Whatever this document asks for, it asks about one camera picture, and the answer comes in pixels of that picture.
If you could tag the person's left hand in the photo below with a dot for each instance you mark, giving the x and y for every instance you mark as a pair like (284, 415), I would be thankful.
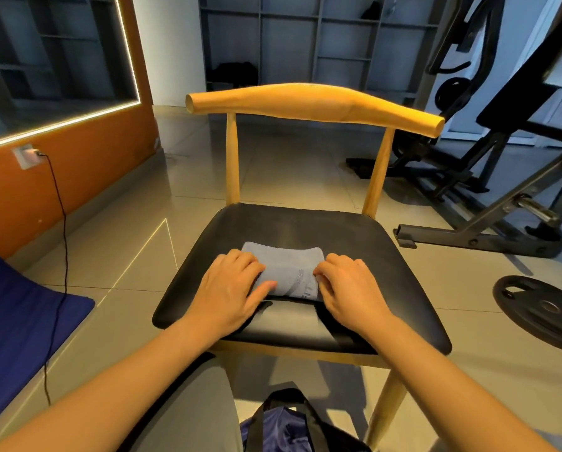
(226, 294)

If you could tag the person's right hand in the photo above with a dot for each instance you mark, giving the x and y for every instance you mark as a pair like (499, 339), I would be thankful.
(354, 296)

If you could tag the single blue-grey towel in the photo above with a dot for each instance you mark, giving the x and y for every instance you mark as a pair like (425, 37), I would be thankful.
(286, 268)

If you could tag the navy blue bag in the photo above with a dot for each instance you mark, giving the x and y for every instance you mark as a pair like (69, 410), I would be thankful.
(290, 433)

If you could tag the person's right forearm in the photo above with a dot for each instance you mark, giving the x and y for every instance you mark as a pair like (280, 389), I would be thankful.
(460, 390)

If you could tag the person's left forearm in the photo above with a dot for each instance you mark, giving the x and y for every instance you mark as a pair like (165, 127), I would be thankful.
(102, 400)

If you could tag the person's left leg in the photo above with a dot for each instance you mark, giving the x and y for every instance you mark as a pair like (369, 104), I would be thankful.
(187, 414)

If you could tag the black and grey gym machine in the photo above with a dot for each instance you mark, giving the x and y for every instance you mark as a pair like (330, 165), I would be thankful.
(488, 221)

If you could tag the loose black weight plate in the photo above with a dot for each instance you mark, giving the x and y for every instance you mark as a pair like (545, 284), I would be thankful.
(542, 313)

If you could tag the wooden chair with black seat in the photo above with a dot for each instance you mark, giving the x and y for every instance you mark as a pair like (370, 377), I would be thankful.
(309, 103)

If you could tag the dark blue mat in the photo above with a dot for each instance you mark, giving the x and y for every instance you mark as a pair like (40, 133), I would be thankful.
(22, 325)

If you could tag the grey shelf unit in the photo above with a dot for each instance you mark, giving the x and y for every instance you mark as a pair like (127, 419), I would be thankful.
(290, 33)

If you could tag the white wall socket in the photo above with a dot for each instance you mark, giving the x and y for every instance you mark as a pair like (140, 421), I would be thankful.
(27, 156)

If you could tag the wall mirror with light strip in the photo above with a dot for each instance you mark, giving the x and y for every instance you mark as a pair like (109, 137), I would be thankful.
(55, 51)

